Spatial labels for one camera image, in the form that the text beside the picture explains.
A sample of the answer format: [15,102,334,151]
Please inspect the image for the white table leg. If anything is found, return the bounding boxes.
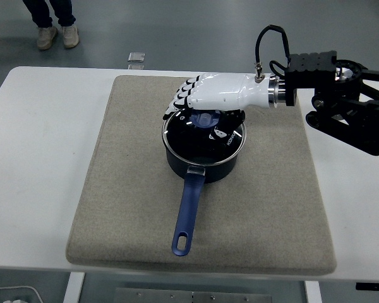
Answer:
[304,280,323,303]
[63,271,87,303]

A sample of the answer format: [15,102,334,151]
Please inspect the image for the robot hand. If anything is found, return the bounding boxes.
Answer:
[162,72,269,141]

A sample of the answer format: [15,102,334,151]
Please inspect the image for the white rounded floor frame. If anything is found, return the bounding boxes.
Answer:
[0,285,42,303]

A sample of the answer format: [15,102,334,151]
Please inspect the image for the glass pot lid blue knob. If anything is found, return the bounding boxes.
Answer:
[162,107,248,167]

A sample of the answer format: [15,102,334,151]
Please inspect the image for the black pot blue handle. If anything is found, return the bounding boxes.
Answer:
[165,141,246,257]

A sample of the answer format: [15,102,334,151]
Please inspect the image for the beige fabric mat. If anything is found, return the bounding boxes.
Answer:
[65,74,337,275]

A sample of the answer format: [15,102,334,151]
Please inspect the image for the grey metal plate with screws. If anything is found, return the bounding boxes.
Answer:
[114,287,273,303]

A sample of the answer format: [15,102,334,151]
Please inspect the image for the black bar under table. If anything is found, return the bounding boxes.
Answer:
[355,282,379,292]

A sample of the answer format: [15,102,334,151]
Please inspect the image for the person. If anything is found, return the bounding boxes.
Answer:
[21,0,80,51]

